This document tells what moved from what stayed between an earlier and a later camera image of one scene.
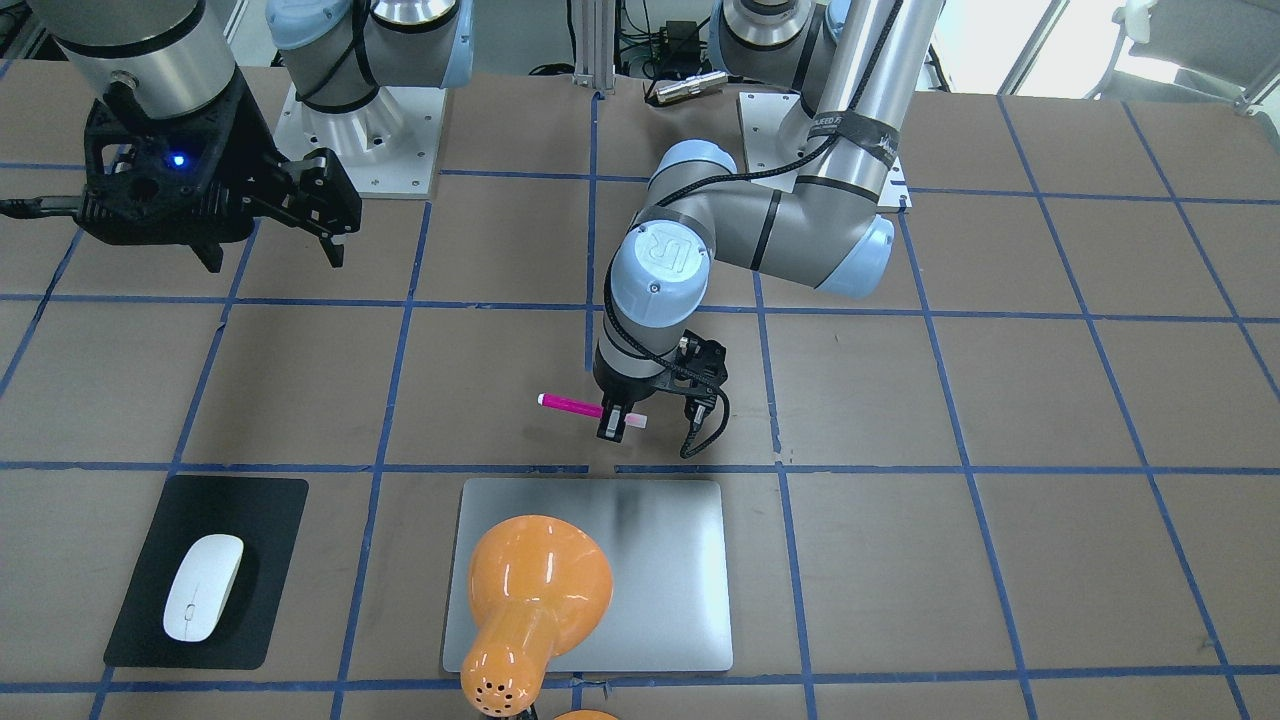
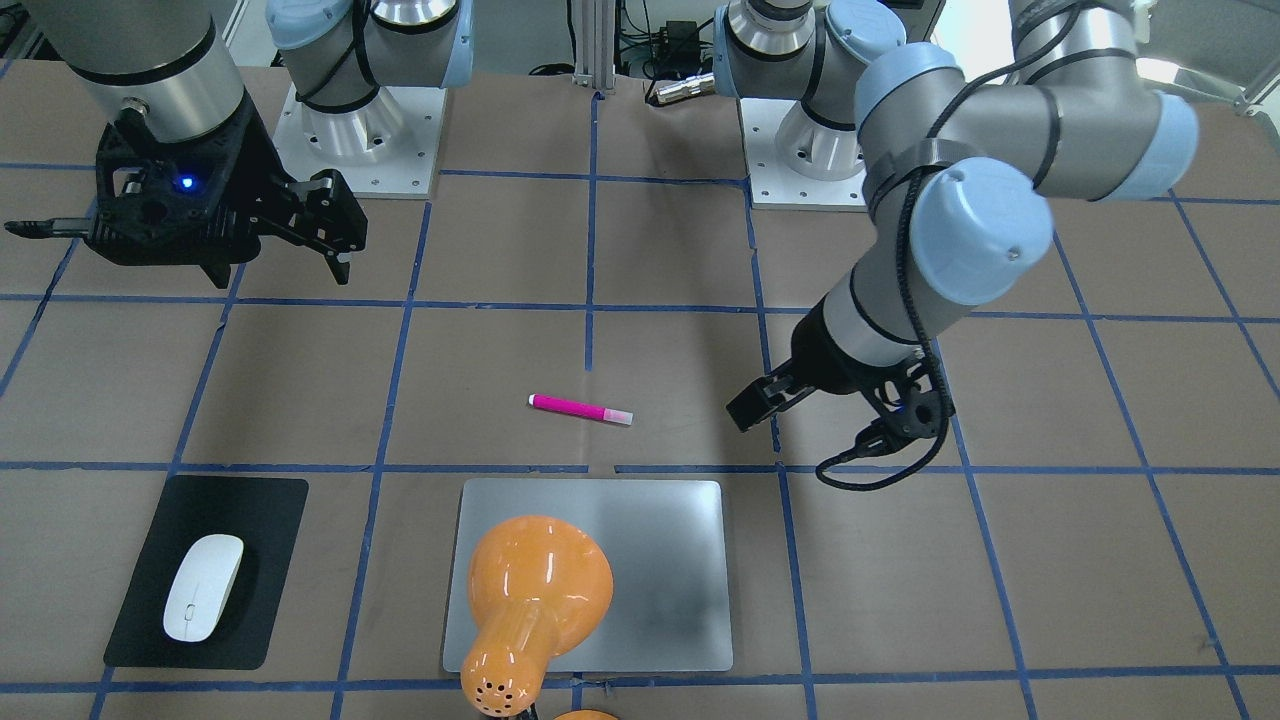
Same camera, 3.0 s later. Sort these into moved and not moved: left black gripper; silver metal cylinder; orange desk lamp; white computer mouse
Moved: left black gripper
Not moved: orange desk lamp; silver metal cylinder; white computer mouse
